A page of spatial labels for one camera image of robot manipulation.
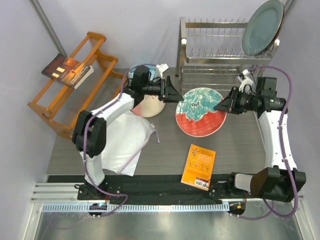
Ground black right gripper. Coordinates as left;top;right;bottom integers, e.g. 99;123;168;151
215;86;260;115

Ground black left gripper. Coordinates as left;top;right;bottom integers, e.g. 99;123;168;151
141;75;183;103

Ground pink and cream plate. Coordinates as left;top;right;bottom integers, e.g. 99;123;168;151
131;95;165;118

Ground red and teal plate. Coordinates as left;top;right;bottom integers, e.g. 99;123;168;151
175;87;227;138

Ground light teal plate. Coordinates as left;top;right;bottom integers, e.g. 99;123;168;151
242;0;285;56

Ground dark teal floral plate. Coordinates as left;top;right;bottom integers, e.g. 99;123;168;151
258;0;285;55

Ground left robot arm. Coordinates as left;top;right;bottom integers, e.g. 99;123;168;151
72;63;183;200

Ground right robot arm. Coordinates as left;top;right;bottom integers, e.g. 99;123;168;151
215;74;307;203

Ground stainless steel dish rack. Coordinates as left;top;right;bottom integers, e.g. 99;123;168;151
175;17;280;97

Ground orange wooden rack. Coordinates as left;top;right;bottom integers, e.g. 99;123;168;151
27;31;124;139

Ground light blue headphones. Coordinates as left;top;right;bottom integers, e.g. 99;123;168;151
127;63;161;83

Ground clear zip pouch purple trim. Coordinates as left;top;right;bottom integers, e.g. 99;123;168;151
101;111;159;177

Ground orange paperback book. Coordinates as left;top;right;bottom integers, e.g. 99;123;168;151
180;144;216;191

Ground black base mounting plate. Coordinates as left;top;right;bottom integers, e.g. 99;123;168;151
74;180;249;205

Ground dark paperback book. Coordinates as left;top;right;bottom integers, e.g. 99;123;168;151
41;53;94;89

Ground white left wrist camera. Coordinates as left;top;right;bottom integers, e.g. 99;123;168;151
156;63;169;76

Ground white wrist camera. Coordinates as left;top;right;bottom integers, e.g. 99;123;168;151
237;69;254;94
156;63;169;76

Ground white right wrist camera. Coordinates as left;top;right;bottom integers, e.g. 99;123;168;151
237;69;254;94

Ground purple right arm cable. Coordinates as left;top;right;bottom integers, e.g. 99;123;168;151
229;64;299;220

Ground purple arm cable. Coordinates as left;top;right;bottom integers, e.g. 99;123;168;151
229;64;299;220
82;72;131;217

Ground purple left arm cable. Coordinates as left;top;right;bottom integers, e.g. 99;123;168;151
82;72;131;217

